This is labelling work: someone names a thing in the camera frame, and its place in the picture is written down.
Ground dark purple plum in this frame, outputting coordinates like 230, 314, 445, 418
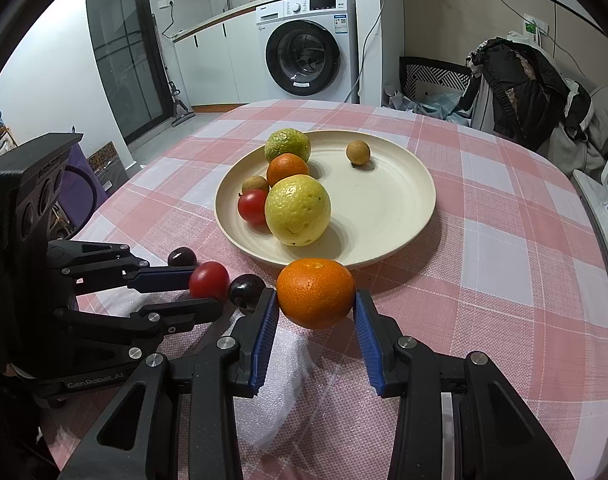
228, 274, 267, 311
167, 246, 199, 267

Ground purple bag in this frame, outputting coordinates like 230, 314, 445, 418
61, 150, 108, 221

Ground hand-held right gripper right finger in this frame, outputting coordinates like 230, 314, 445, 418
353, 289, 575, 480

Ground brown longan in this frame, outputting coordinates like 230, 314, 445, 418
346, 141, 372, 167
241, 175, 271, 195

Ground hanging cable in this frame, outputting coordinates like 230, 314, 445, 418
359, 0, 391, 103

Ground orange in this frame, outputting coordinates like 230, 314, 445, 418
276, 258, 357, 331
267, 153, 311, 188

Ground black patterned basket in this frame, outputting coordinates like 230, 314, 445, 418
399, 56, 472, 108

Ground wall socket with charger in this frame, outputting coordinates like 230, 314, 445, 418
521, 17, 550, 45

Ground white washing machine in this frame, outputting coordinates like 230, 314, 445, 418
255, 0, 359, 105

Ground pink checked tablecloth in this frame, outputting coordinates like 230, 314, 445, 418
48, 99, 608, 480

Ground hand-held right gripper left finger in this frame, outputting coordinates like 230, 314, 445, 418
58, 287, 281, 480

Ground floor mop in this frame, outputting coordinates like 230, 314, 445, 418
151, 10, 195, 128

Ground white kitchen cabinet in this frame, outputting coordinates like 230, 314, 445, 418
174, 7, 262, 108

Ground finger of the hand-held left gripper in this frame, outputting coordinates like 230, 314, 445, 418
58, 240, 201, 294
54, 297, 225, 361

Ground red tomato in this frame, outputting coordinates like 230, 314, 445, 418
237, 189, 269, 225
189, 261, 231, 301

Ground pale yellow guava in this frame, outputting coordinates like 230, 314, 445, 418
264, 174, 332, 247

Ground yellow-green guava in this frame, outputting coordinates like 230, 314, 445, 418
264, 129, 312, 165

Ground black jacket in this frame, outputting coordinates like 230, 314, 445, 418
456, 37, 592, 153

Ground patterned cardboard box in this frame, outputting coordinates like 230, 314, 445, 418
86, 141, 130, 183

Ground cream round plate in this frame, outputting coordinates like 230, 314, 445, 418
214, 130, 437, 268

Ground sliding glass door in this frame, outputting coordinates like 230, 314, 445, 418
85, 0, 173, 150

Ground light blue cloth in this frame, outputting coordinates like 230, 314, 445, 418
384, 87, 471, 122

